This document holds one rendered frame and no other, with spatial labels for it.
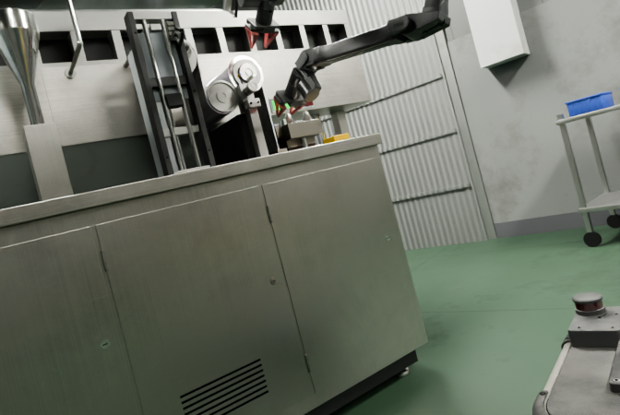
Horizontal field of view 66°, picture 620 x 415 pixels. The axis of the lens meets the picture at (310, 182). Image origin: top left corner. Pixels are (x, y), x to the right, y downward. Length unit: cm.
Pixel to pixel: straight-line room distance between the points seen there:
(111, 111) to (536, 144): 293
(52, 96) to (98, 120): 17
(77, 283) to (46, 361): 18
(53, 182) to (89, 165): 32
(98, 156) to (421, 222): 293
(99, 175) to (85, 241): 66
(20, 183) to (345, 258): 116
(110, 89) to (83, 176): 36
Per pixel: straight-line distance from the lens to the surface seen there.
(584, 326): 136
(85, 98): 202
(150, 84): 158
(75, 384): 136
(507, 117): 389
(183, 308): 139
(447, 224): 412
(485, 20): 380
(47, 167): 167
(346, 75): 258
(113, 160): 198
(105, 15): 216
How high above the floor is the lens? 78
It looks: level
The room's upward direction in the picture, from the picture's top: 14 degrees counter-clockwise
